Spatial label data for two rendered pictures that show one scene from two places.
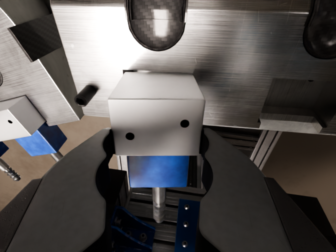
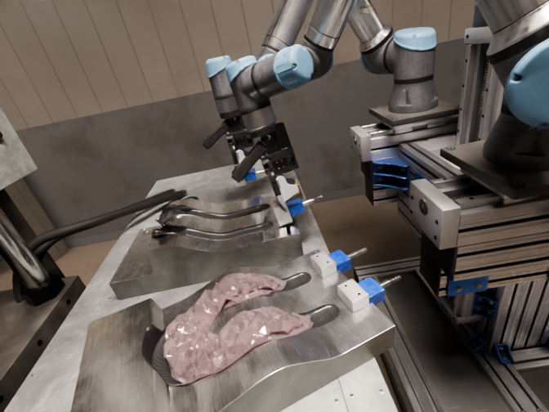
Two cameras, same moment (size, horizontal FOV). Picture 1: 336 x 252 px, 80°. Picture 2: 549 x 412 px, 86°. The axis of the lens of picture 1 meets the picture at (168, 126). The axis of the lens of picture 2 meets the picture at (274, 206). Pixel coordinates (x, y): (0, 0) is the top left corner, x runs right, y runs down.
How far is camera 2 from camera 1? 0.76 m
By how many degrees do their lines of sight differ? 74
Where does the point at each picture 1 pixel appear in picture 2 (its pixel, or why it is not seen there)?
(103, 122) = not seen: outside the picture
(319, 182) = not seen: hidden behind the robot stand
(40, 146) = (337, 254)
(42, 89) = (305, 259)
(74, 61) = (280, 235)
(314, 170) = not seen: hidden behind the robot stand
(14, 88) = (308, 268)
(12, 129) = (323, 256)
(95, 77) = (283, 231)
